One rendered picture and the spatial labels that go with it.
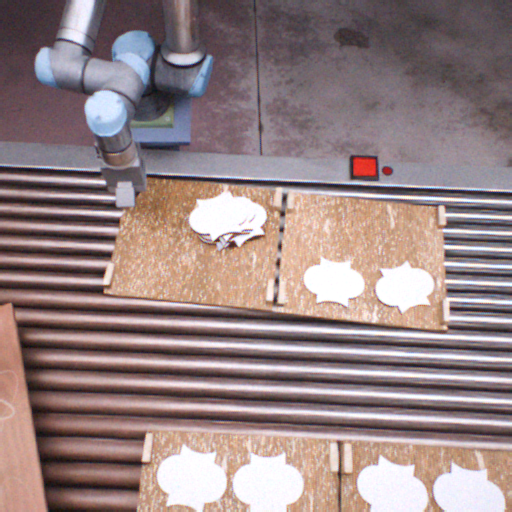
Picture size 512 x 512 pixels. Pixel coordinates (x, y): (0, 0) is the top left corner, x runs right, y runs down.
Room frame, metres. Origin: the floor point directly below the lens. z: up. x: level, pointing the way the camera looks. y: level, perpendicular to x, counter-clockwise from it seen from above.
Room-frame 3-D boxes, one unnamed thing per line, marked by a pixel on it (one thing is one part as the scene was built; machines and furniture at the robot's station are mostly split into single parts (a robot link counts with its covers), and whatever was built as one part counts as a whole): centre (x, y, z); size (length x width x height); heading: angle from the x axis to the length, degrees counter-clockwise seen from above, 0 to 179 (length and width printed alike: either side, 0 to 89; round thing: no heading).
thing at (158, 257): (0.74, 0.14, 0.93); 0.41 x 0.35 x 0.02; 87
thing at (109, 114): (0.78, 0.30, 1.33); 0.09 x 0.08 x 0.11; 169
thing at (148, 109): (1.22, 0.35, 0.94); 0.15 x 0.15 x 0.10
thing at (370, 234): (0.72, -0.28, 0.93); 0.41 x 0.35 x 0.02; 87
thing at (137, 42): (1.22, 0.34, 1.06); 0.13 x 0.12 x 0.14; 79
